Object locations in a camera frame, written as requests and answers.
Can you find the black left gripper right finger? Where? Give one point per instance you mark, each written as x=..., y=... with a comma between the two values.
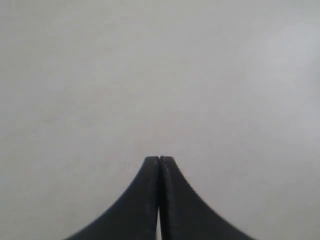
x=183, y=213

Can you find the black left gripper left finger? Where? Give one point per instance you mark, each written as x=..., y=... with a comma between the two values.
x=134, y=215

